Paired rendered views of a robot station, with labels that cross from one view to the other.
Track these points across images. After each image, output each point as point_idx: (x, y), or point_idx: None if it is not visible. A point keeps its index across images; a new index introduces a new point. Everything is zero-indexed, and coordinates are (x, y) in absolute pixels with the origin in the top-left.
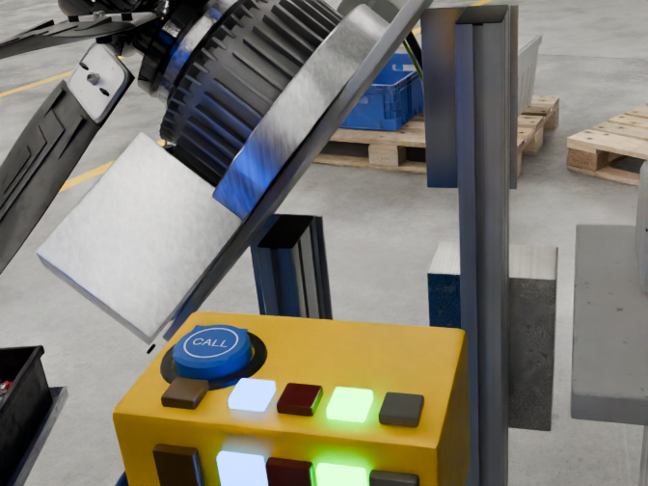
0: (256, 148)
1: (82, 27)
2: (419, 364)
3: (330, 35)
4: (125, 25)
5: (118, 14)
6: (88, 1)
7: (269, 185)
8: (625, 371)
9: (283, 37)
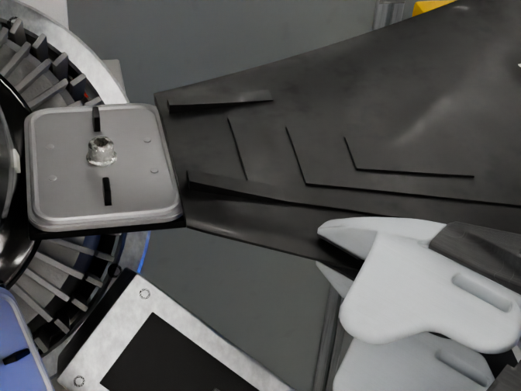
0: None
1: (254, 97)
2: None
3: (27, 5)
4: (184, 87)
5: (36, 158)
6: (17, 181)
7: None
8: None
9: (17, 43)
